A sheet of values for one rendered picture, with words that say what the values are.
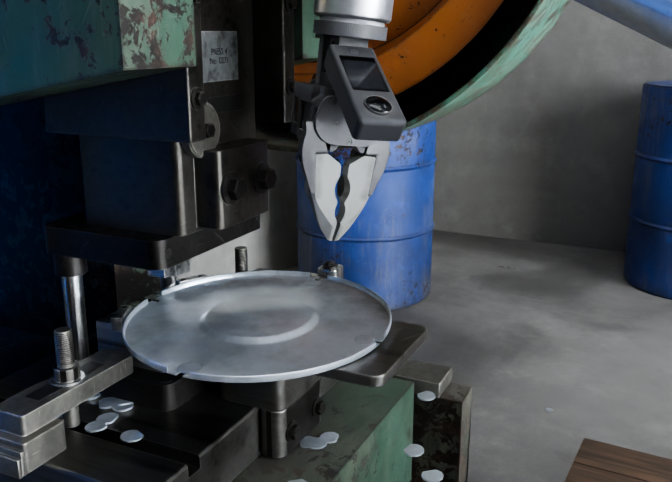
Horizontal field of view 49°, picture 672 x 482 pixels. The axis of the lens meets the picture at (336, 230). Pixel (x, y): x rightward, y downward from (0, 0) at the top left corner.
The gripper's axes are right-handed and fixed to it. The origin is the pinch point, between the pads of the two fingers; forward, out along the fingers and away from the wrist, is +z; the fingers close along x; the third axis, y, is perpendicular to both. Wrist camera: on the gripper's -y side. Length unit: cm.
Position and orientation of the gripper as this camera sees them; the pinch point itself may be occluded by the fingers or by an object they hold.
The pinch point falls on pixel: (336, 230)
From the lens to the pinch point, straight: 74.6
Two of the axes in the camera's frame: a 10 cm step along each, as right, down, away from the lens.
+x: -9.3, -0.2, -3.6
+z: -1.1, 9.6, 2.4
